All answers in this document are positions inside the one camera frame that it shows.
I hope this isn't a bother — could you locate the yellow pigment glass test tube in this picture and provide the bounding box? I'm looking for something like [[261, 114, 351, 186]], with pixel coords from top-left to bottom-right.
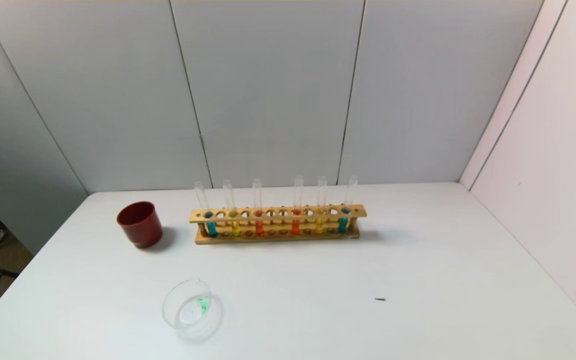
[[314, 175, 328, 235], [222, 179, 242, 237]]

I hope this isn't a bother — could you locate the blue pigment glass test tube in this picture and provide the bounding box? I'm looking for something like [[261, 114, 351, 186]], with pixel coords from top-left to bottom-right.
[[337, 175, 359, 234], [193, 181, 218, 238]]

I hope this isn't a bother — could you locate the wooden test tube rack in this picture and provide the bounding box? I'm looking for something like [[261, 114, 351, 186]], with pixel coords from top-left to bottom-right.
[[189, 204, 368, 245]]

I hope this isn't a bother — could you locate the orange pigment glass test tube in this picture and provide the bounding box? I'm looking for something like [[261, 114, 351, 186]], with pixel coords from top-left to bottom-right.
[[251, 178, 265, 237], [290, 174, 305, 236]]

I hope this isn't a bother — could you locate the clear glass beaker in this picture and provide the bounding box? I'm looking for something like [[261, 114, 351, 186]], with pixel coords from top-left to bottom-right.
[[161, 278, 224, 344]]

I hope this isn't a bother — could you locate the dark red plastic cup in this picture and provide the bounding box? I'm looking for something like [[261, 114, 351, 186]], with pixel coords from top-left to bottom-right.
[[116, 201, 164, 250]]

